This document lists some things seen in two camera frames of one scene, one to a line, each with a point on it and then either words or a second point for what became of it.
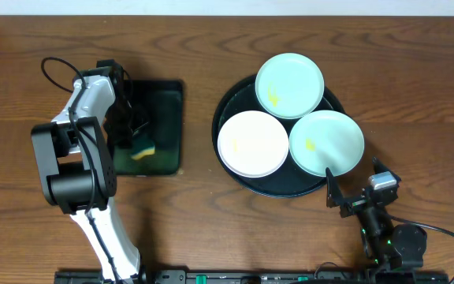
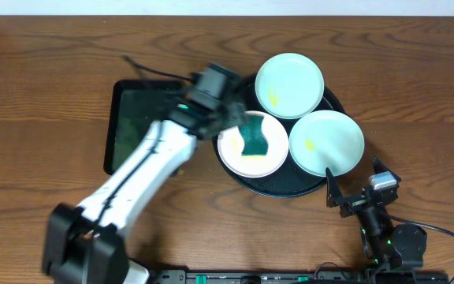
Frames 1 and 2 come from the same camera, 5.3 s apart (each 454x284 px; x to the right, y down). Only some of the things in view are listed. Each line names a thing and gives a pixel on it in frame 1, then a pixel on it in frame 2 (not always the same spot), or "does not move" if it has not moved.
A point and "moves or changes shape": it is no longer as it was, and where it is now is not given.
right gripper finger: (334, 196) does not move
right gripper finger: (379, 168) does not move
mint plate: (289, 86) does not move
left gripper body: (124, 128) -> (232, 117)
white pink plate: (253, 143) does not move
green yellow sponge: (142, 147) moves or changes shape
